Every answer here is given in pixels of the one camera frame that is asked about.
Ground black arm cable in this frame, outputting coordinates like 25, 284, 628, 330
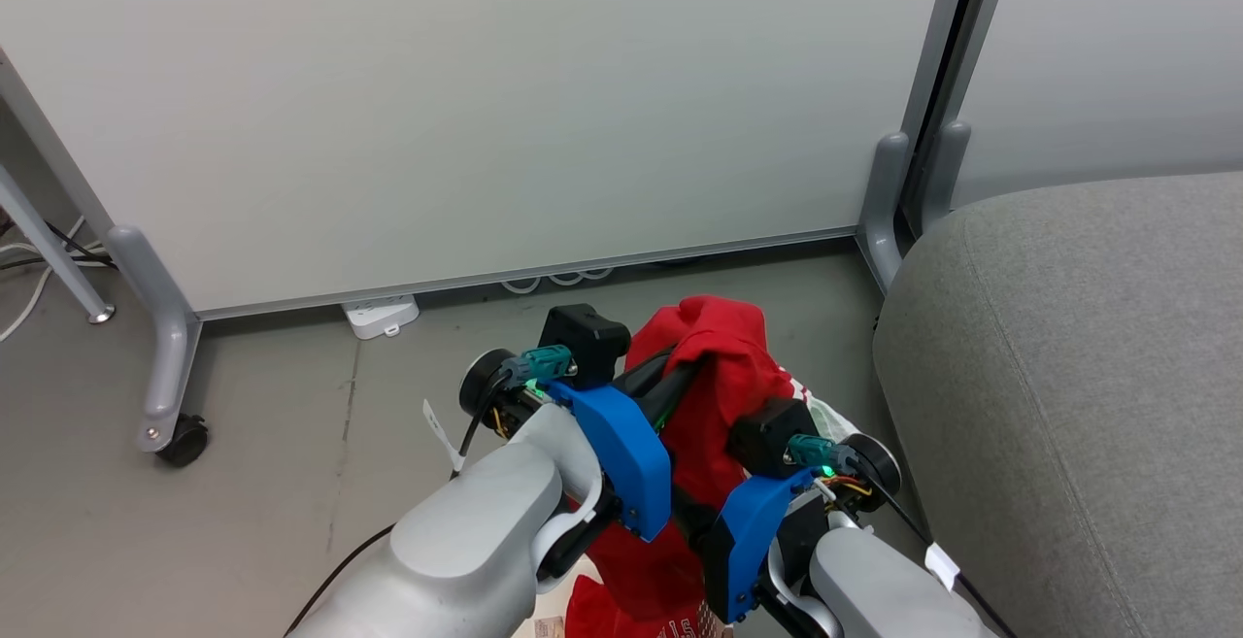
853, 461, 1017, 638
285, 374, 508, 638

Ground teal left camera connector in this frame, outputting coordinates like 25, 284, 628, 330
500, 345, 577, 386

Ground white floor cables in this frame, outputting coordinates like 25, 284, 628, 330
0, 217, 110, 344

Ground red garment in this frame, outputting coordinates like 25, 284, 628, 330
563, 295, 809, 638

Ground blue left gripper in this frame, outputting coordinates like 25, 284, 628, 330
547, 351, 702, 543

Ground teal camera connector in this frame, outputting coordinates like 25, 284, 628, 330
500, 345, 577, 386
787, 433, 861, 477

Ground white partition panel grey frame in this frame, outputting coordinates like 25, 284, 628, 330
947, 0, 1243, 210
0, 0, 977, 320

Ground white power strip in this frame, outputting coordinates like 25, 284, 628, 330
341, 294, 420, 341

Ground black floor cable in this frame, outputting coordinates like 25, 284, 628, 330
0, 218, 114, 272

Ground teal right camera connector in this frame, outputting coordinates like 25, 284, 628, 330
787, 433, 861, 477

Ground white garment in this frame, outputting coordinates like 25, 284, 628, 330
791, 379, 862, 447

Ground grey partition leg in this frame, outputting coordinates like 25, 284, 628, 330
105, 224, 202, 453
917, 120, 972, 235
858, 131, 914, 293

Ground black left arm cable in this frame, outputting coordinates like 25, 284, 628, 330
285, 374, 508, 638

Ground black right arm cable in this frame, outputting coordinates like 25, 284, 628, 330
853, 461, 1017, 638

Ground grey fabric sofa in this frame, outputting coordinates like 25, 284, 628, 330
872, 171, 1243, 638

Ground white coiled cable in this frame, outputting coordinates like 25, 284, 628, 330
500, 265, 616, 295

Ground black caster wheel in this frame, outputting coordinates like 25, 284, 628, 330
155, 413, 211, 469

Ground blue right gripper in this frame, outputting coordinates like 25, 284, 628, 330
672, 467, 823, 624

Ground grey metal table leg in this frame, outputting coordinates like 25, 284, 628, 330
0, 164, 117, 325

